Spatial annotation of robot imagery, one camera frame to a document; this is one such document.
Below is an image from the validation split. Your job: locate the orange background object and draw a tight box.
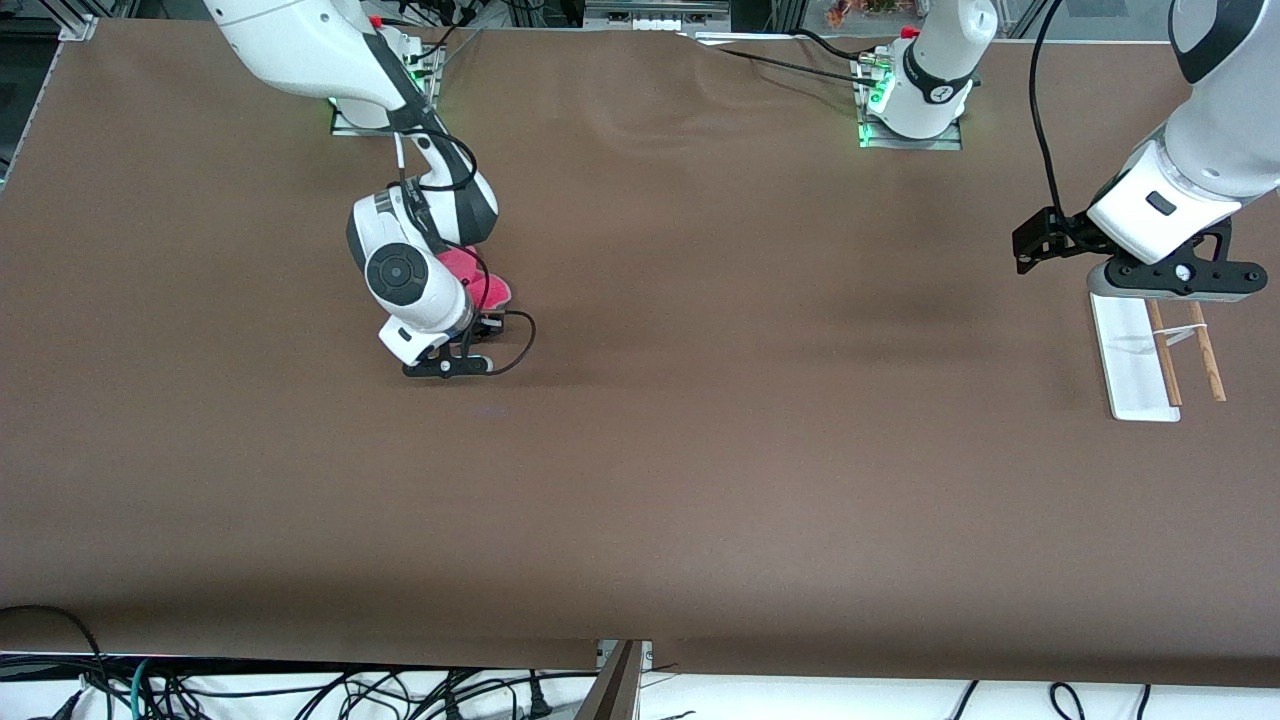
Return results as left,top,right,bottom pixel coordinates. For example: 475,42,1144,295
824,0,926,28

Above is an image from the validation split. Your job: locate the wooden chopsticks pair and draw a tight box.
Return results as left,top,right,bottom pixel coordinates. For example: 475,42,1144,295
1148,300,1184,407

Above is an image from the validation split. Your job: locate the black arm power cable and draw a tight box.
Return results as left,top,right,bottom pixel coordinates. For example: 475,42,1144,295
715,48,881,83
795,28,876,59

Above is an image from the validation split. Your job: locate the brown table support beam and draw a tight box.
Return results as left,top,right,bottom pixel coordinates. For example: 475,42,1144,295
577,640,646,720

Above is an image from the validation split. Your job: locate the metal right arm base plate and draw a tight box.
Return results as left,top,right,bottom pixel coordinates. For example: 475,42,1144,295
328,40,447,138

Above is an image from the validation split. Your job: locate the thick black floor cable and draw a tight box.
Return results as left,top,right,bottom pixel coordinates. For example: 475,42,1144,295
0,604,113,720

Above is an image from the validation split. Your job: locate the white towel rack base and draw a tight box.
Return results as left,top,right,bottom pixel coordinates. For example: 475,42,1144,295
1090,292,1182,422

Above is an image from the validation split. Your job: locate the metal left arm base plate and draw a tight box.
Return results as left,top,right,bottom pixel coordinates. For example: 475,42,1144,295
855,48,966,151

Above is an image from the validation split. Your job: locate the pink and grey microfibre towel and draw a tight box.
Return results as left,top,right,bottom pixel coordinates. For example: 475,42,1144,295
438,246,514,312

